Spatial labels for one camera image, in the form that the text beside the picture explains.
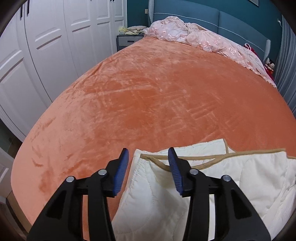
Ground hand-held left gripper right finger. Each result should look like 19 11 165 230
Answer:
168 147 271 241

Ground blue padded headboard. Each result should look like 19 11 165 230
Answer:
148 0 281 63

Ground white wardrobe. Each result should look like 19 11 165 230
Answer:
0 0 127 142

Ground cream quilted jacket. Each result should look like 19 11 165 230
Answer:
111 138 296 241

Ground pink embroidered quilt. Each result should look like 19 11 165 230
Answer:
143 16 277 87

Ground red plush toys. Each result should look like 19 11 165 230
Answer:
251 46 276 80

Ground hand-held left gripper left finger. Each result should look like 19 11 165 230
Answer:
26 148 129 241

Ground grey-blue curtain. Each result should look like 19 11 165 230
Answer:
274 14 296 109

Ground dark nightstand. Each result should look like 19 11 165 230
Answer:
116 34 145 52

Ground white panelled door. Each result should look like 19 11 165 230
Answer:
0 148 15 197

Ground beige cloth pile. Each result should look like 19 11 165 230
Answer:
118 26 148 36

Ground orange plush blanket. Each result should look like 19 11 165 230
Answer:
10 35 296 230

